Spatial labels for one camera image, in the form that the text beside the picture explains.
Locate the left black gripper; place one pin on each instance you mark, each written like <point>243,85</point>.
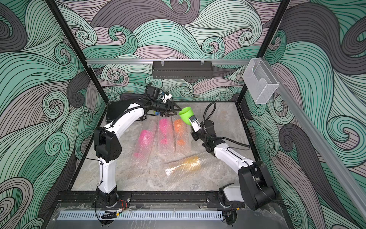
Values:
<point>170,110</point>

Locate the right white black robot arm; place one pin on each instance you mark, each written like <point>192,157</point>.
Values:
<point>255,188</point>

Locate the clear plastic wall bin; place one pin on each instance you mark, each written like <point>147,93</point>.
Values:
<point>260,80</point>

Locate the aluminium back wall rail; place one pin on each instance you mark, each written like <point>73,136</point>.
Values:
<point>131,61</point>

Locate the aluminium right wall rail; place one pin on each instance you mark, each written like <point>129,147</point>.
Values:
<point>319,98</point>

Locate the bubble wrap of pink glass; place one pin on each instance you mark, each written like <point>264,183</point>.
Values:
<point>148,125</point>

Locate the green plastic wine glass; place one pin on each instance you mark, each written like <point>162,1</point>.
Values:
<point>185,114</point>

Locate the black perforated wall tray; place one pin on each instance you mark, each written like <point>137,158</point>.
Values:
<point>182,70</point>

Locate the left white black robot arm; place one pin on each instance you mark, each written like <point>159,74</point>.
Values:
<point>106,139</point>

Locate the magenta wine glass middle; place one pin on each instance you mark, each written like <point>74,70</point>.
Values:
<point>164,131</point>

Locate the orange plastic wine glass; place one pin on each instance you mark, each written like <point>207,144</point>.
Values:
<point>179,129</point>

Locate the black front mounting rail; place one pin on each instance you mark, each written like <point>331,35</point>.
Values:
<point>137,197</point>

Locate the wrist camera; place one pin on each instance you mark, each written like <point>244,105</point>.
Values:
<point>196,125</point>
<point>165,97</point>

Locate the black hard case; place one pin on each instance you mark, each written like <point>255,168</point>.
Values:
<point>114,109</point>

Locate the pink wine glass left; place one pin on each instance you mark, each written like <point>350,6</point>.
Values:
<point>144,144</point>

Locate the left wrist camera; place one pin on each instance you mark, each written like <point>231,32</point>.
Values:
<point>165,97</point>

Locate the yellow wine glass wrapped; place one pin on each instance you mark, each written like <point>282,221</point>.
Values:
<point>190,164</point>

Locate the aluminium wall rail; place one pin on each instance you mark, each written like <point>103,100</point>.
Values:
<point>131,61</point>
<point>319,98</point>

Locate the white slotted cable duct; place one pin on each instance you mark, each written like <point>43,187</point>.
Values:
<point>145,215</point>

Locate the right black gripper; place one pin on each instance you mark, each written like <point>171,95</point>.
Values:
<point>195,137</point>

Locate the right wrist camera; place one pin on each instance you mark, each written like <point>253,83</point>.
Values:
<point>196,125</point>

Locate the bubble wrap of yellow glass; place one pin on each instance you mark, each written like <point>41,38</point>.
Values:
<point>206,161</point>

